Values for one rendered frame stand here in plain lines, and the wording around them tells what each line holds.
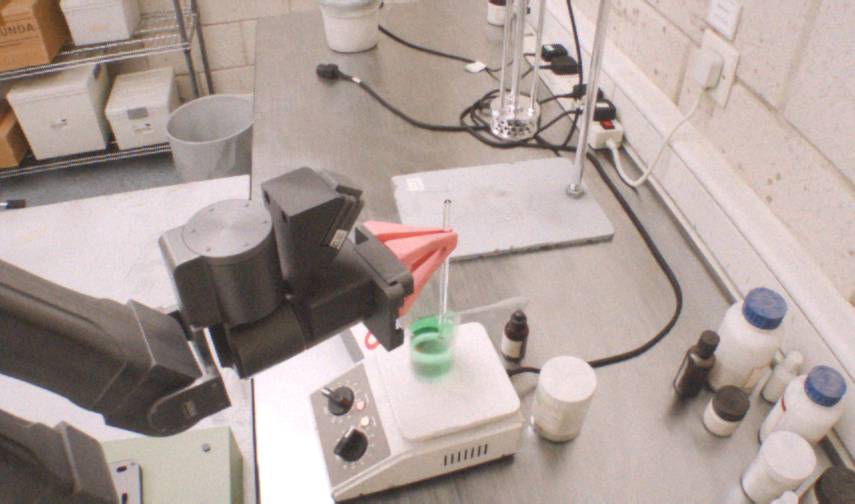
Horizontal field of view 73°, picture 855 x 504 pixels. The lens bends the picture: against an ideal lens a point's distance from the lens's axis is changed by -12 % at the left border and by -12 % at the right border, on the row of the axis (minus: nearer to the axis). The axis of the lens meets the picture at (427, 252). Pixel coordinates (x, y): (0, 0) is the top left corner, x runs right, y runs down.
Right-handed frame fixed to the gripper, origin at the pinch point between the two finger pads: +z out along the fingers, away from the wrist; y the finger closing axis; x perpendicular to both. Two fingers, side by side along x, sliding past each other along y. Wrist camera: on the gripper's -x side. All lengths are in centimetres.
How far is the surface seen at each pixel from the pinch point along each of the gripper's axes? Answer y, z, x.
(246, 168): 146, 33, 88
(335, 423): 3.0, -10.8, 21.4
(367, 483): -4.3, -11.7, 22.0
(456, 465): -7.3, -3.1, 23.0
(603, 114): 27, 57, 19
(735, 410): -22.2, 23.6, 20.2
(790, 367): -23.6, 32.0, 18.1
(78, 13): 225, 2, 46
